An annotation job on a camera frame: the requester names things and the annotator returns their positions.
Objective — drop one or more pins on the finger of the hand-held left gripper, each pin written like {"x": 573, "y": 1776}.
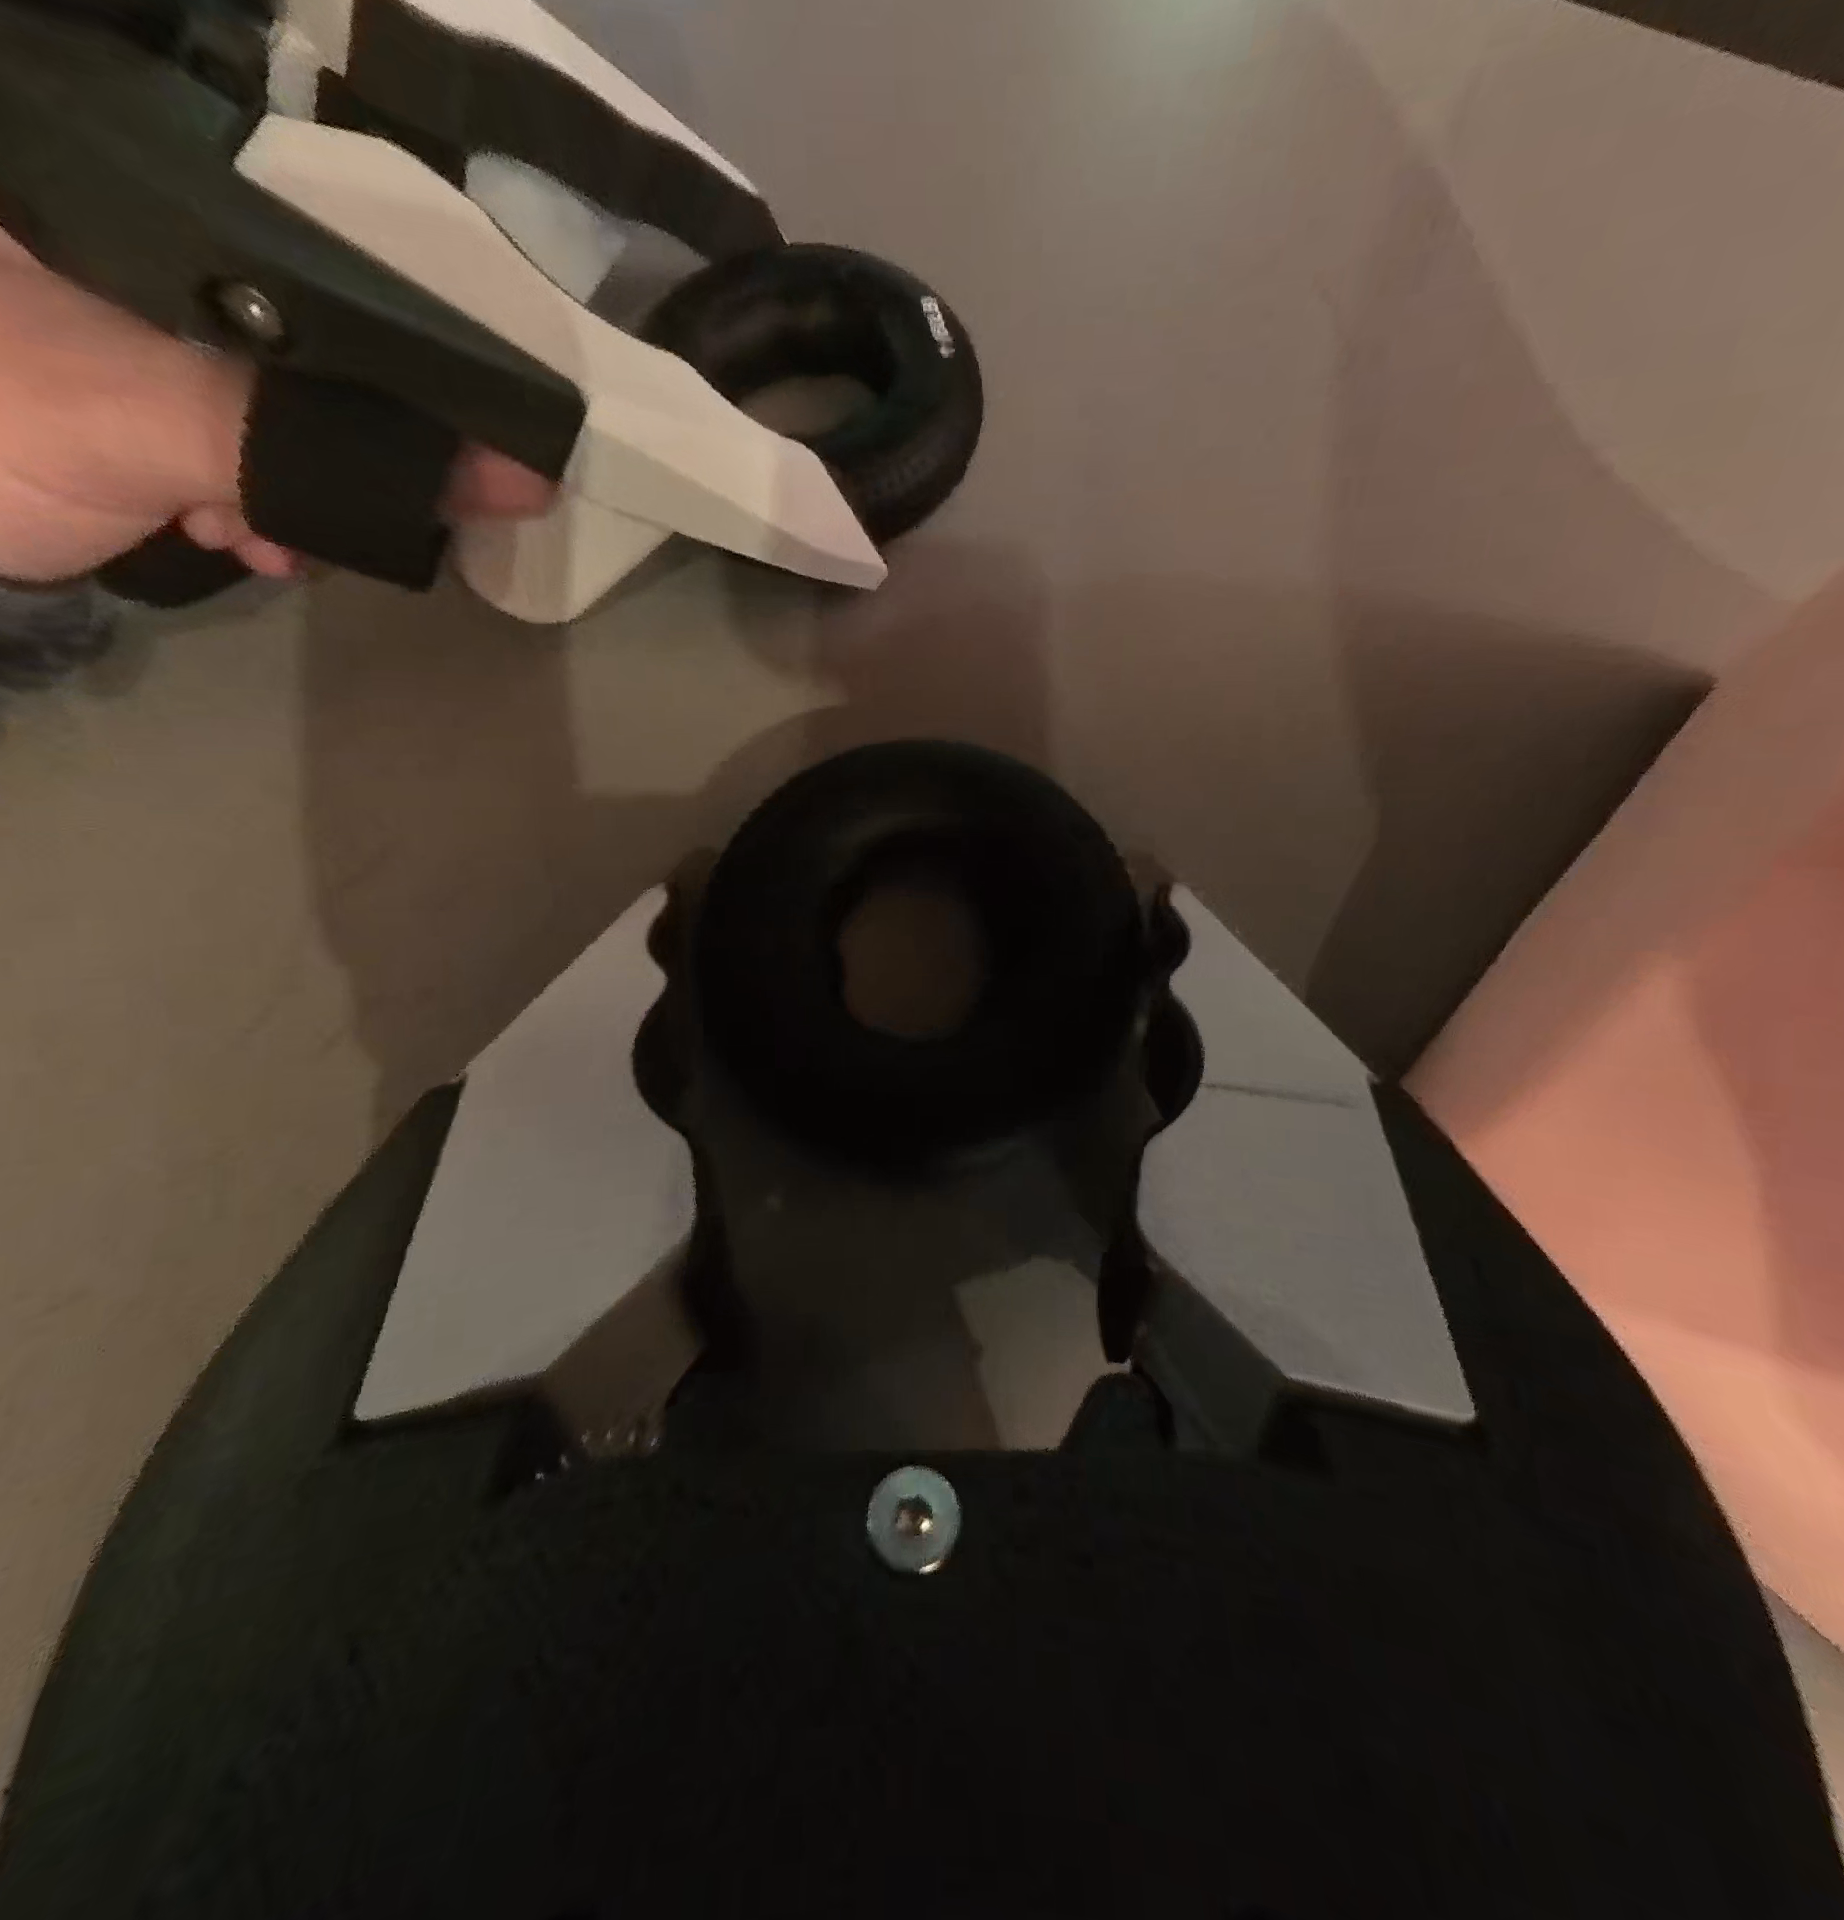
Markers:
{"x": 601, "y": 82}
{"x": 714, "y": 464}

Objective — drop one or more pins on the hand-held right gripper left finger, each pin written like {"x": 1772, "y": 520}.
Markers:
{"x": 534, "y": 1199}

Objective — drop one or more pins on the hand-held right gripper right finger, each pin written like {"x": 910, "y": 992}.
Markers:
{"x": 1284, "y": 1214}

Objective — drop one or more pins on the black rubber tire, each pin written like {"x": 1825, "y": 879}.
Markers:
{"x": 771, "y": 1020}
{"x": 922, "y": 374}

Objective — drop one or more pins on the person's left hand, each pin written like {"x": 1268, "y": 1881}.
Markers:
{"x": 97, "y": 436}

